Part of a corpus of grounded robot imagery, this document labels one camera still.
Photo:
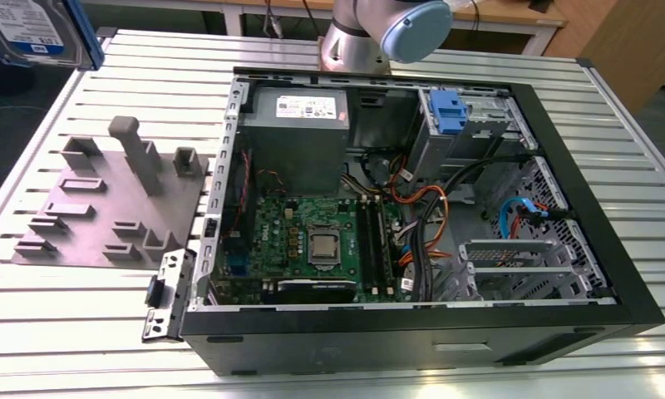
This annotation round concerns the hard disk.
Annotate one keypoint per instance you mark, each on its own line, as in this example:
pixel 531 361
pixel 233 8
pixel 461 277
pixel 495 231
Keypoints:
pixel 28 33

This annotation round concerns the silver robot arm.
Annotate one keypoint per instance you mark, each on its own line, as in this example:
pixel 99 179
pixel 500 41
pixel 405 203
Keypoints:
pixel 355 50

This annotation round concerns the metal disk bay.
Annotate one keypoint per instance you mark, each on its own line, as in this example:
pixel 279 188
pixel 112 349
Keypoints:
pixel 524 269

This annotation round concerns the silver CPU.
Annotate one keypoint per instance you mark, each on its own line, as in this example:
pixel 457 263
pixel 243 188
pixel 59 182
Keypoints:
pixel 325 246

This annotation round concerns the grey power supply unit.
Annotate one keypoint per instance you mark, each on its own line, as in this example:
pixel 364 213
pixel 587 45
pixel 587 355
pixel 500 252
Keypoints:
pixel 293 158

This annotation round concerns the CPU socket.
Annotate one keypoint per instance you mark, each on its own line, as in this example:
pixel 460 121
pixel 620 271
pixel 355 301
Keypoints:
pixel 309 249

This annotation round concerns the RAM stick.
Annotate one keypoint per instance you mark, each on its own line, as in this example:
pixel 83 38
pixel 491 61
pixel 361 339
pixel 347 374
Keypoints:
pixel 384 249

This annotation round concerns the green motherboard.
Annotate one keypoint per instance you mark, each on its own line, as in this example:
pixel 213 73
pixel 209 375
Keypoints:
pixel 277 249

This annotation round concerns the black graphics card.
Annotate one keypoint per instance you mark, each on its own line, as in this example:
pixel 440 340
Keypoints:
pixel 311 291

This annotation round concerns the metal optical drive cage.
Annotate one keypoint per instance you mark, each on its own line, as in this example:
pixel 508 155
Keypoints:
pixel 460 149

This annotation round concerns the blue drive latch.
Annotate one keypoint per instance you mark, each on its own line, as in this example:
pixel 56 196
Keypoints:
pixel 448 112

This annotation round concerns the black PC case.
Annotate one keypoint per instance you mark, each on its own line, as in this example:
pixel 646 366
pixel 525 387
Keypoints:
pixel 365 345

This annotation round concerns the grey parts rack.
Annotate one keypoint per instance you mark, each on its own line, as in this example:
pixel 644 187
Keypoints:
pixel 116 208

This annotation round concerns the wooden cabinet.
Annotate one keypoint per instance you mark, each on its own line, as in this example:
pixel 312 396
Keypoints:
pixel 632 50

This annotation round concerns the metal expansion slot bracket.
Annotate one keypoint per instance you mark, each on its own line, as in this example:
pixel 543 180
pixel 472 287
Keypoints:
pixel 172 291

